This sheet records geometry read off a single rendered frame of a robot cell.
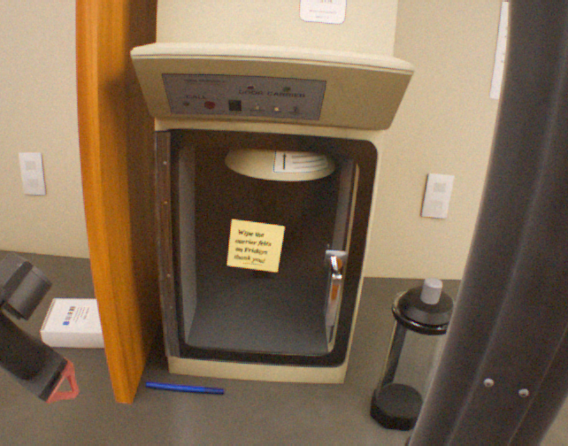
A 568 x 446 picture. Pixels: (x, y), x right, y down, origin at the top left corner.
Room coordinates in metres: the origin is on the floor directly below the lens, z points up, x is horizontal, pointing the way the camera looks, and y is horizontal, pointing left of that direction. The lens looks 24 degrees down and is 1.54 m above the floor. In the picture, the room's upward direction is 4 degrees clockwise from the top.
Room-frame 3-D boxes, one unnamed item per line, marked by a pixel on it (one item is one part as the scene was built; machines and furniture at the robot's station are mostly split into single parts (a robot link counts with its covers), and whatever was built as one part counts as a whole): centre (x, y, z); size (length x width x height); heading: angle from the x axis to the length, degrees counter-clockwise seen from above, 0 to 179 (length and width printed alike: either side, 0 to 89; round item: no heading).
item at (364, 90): (0.58, 0.03, 1.46); 0.32 x 0.12 x 0.10; 92
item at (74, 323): (0.73, 0.40, 0.96); 0.16 x 0.12 x 0.04; 101
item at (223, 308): (0.63, 0.03, 1.19); 0.30 x 0.01 x 0.40; 92
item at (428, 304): (0.57, -0.22, 1.18); 0.09 x 0.09 x 0.07
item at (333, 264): (0.60, -0.08, 1.17); 0.05 x 0.03 x 0.10; 2
